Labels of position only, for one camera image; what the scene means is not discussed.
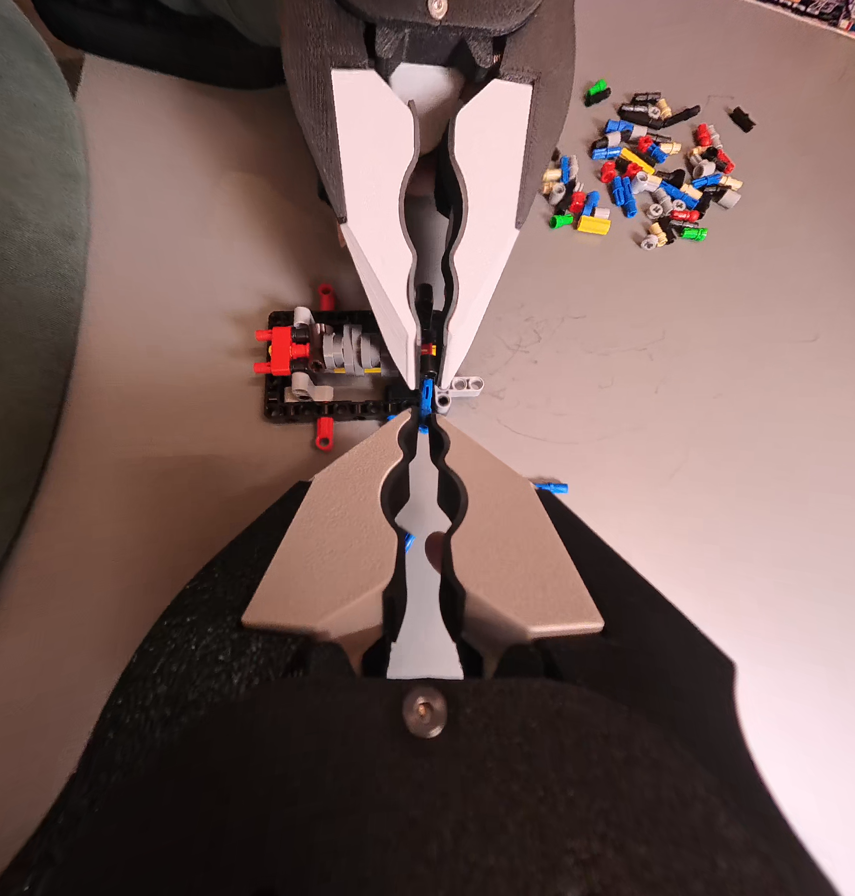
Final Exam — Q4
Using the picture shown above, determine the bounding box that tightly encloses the lego sticker sheet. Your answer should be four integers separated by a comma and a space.
749, 0, 855, 36

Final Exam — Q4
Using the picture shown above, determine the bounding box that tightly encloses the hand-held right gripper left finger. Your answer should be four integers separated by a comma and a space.
240, 409, 417, 676

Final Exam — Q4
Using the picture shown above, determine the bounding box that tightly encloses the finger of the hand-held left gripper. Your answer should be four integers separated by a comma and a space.
438, 78, 540, 390
329, 68, 425, 407

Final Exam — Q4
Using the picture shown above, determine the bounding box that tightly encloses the person's green sweatshirt torso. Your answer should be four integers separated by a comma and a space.
0, 0, 92, 617

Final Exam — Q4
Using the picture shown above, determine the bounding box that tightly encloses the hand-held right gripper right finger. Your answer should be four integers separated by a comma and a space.
434, 414, 605, 676

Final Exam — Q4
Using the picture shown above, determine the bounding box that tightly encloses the black frame lego model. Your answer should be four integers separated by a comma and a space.
254, 283, 486, 449

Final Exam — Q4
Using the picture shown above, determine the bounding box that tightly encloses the pile of lego pieces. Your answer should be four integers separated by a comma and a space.
542, 90, 743, 252

